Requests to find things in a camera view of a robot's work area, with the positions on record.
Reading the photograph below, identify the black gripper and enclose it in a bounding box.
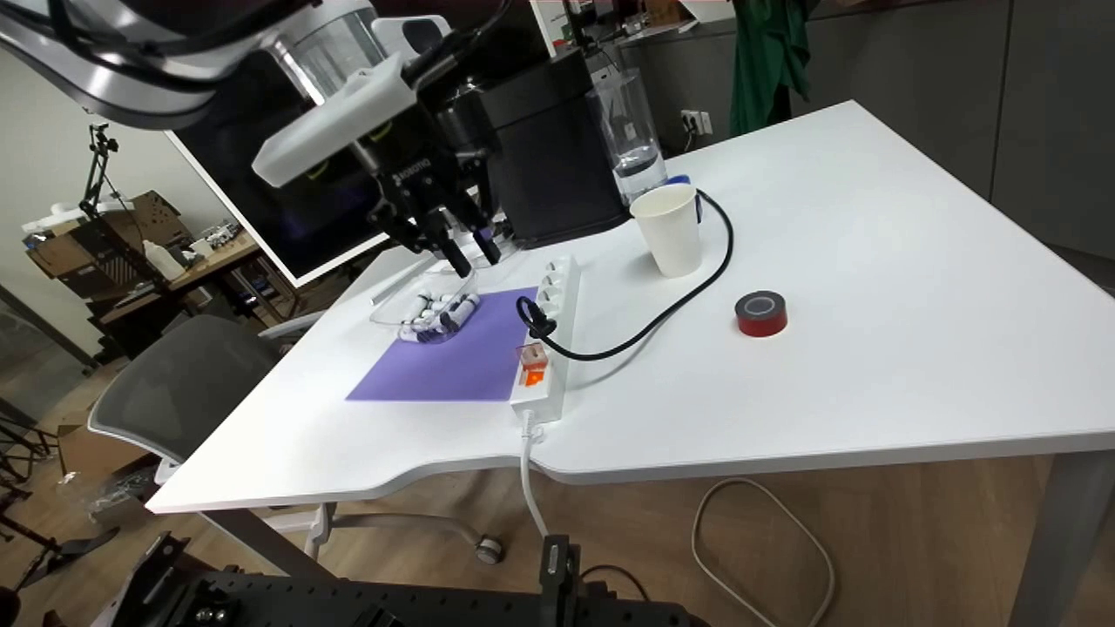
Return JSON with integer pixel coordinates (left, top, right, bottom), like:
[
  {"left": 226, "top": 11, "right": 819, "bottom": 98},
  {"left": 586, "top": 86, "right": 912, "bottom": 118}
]
[{"left": 357, "top": 100, "right": 506, "bottom": 281}]

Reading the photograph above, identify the clear glass bowl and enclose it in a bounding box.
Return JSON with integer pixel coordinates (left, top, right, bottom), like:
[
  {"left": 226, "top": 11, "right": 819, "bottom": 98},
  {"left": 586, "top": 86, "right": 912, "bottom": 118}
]
[{"left": 369, "top": 259, "right": 492, "bottom": 349}]

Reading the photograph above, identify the purple mat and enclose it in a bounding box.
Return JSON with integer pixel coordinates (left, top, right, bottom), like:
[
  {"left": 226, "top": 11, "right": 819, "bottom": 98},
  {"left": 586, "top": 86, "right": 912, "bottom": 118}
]
[{"left": 343, "top": 281, "right": 545, "bottom": 409}]

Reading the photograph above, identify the black coffee machine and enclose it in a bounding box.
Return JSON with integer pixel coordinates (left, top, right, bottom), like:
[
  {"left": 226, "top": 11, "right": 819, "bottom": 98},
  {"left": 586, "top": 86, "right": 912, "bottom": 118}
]
[{"left": 443, "top": 49, "right": 632, "bottom": 254}]

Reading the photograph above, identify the white power strip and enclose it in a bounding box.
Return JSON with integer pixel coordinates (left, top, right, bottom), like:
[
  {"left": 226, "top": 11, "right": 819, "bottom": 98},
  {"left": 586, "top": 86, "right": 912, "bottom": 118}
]
[{"left": 506, "top": 252, "right": 581, "bottom": 413}]

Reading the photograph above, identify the clear water tank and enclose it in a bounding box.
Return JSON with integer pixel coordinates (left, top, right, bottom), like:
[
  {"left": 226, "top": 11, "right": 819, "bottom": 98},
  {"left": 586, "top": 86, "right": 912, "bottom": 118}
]
[{"left": 581, "top": 40, "right": 674, "bottom": 209}]

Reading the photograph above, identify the white paper cup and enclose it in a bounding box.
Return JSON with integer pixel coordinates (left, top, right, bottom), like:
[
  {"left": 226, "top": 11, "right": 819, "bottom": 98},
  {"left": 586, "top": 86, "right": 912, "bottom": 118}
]
[{"left": 627, "top": 186, "right": 707, "bottom": 281}]

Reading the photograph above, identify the grey office chair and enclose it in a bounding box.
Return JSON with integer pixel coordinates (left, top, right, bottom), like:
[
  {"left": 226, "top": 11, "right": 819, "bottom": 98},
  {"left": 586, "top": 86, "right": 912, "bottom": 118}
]
[{"left": 84, "top": 310, "right": 508, "bottom": 572}]

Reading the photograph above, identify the small dark red block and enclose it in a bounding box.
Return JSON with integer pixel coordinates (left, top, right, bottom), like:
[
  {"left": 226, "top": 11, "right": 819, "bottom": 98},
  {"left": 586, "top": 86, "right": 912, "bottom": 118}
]
[{"left": 732, "top": 284, "right": 796, "bottom": 341}]

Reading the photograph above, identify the cardboard box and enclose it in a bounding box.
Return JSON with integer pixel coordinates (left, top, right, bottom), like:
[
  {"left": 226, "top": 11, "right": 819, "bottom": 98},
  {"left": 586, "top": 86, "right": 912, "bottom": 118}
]
[{"left": 20, "top": 188, "right": 264, "bottom": 331}]

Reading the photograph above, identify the green cloth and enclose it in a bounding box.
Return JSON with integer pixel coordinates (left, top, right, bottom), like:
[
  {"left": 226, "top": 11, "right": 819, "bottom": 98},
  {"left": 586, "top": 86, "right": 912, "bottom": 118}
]
[{"left": 726, "top": 0, "right": 822, "bottom": 140}]

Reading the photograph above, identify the black tripod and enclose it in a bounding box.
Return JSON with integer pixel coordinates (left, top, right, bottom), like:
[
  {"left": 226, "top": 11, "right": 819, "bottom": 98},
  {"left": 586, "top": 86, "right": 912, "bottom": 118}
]
[{"left": 77, "top": 118, "right": 133, "bottom": 220}]

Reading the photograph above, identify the grey table leg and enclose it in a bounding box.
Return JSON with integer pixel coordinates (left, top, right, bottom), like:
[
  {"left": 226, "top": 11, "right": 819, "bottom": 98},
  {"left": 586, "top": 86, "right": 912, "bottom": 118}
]
[{"left": 1009, "top": 450, "right": 1115, "bottom": 627}]

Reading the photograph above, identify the white frame computer monitor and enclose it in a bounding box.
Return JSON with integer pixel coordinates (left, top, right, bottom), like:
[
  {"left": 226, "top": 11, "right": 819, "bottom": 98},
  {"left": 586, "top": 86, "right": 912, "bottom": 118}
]
[{"left": 166, "top": 44, "right": 409, "bottom": 294}]

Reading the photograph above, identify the black plug with cable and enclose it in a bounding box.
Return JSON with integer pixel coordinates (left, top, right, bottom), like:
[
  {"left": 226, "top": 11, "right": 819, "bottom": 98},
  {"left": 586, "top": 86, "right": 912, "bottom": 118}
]
[{"left": 513, "top": 186, "right": 740, "bottom": 367}]

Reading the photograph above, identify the white power strip cable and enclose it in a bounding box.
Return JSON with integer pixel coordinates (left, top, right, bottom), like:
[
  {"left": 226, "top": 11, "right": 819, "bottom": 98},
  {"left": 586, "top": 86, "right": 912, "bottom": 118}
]
[{"left": 513, "top": 399, "right": 840, "bottom": 627}]

